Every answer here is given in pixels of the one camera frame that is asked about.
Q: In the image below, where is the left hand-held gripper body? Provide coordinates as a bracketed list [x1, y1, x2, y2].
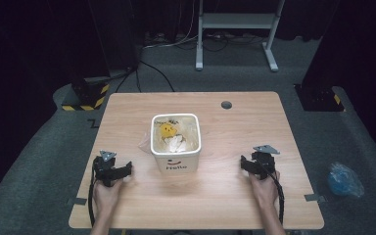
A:
[92, 150, 119, 188]

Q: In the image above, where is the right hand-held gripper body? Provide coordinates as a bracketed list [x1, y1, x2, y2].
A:
[250, 144, 281, 181]

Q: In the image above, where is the white square trash bin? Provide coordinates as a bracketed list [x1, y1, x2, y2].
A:
[150, 113, 203, 174]

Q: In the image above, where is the person's right hand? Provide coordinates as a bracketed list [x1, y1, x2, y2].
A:
[248, 169, 281, 208]

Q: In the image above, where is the person's left hand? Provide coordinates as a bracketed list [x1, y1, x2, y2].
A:
[92, 175, 134, 216]

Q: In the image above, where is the grey tape piece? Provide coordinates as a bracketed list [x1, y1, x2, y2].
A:
[304, 193, 328, 203]
[67, 197, 88, 207]

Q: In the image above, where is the white crumpled tissue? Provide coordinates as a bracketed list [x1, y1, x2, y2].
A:
[161, 134, 188, 154]

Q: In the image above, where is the yellow round scrap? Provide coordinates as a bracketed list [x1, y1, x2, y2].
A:
[160, 122, 178, 139]

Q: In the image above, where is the black yellow striped stand base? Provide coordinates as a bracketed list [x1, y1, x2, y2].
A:
[61, 76, 111, 113]
[294, 83, 347, 113]

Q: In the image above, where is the blue plastic bag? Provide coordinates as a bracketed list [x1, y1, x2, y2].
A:
[326, 162, 365, 199]

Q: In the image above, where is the white metal stand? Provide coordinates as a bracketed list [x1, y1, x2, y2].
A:
[194, 0, 287, 73]

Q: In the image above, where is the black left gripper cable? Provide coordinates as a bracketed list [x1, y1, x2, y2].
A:
[87, 163, 100, 228]

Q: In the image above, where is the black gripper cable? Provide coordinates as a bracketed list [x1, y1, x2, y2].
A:
[260, 160, 286, 227]
[87, 163, 100, 228]

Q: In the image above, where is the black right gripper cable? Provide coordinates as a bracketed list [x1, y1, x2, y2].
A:
[260, 160, 286, 227]

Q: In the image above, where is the black floor cable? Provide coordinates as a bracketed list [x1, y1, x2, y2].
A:
[115, 60, 176, 94]

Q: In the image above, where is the bundle of black floor cables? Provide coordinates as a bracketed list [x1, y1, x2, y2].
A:
[204, 30, 266, 53]

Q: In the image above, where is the white floor cable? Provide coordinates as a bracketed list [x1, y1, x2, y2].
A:
[142, 0, 200, 51]

